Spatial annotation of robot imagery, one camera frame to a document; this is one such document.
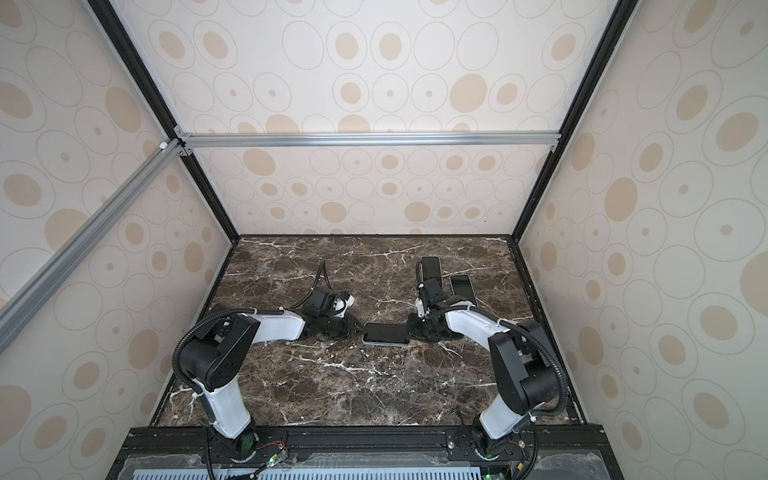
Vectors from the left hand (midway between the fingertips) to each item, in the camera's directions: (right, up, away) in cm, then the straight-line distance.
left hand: (372, 328), depth 90 cm
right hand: (+11, -2, 0) cm, 11 cm away
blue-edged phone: (+31, +11, +15) cm, 36 cm away
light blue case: (+4, -5, 0) cm, 6 cm away
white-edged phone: (+21, +18, +20) cm, 34 cm away
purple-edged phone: (+4, -2, +2) cm, 5 cm away
